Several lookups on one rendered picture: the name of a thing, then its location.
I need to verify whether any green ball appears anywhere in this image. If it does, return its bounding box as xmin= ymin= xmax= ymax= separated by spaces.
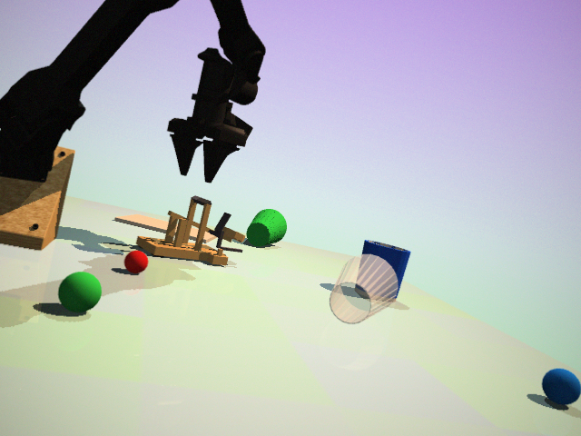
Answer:
xmin=58 ymin=272 xmax=102 ymax=313

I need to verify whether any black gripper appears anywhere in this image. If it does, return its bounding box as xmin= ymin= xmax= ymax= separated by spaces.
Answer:
xmin=167 ymin=88 xmax=248 ymax=183

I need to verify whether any red ball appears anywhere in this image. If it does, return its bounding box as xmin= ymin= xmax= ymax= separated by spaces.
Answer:
xmin=123 ymin=251 xmax=148 ymax=273

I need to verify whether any dark blue ball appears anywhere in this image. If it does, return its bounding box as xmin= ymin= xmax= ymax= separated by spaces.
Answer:
xmin=542 ymin=369 xmax=581 ymax=405

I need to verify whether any green cup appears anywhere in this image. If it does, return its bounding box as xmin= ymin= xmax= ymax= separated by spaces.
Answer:
xmin=246 ymin=209 xmax=287 ymax=246

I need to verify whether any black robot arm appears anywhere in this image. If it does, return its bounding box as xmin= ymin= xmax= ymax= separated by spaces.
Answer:
xmin=0 ymin=0 xmax=266 ymax=183

